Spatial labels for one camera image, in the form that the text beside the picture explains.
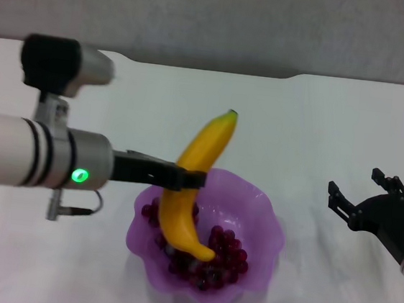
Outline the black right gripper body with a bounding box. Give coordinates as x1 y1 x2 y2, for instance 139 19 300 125
344 191 404 266

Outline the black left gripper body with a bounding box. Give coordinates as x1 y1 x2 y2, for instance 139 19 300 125
110 148 188 193

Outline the yellow banana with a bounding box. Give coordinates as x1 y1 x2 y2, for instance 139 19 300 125
153 103 239 264

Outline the dark red grape bunch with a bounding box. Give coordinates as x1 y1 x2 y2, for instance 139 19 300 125
132 195 256 297

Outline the purple wavy plastic bowl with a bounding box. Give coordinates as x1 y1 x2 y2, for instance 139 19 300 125
120 159 293 303

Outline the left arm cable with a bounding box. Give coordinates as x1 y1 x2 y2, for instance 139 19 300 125
45 185 106 226

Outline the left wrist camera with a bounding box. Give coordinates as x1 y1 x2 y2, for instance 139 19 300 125
12 32 119 139

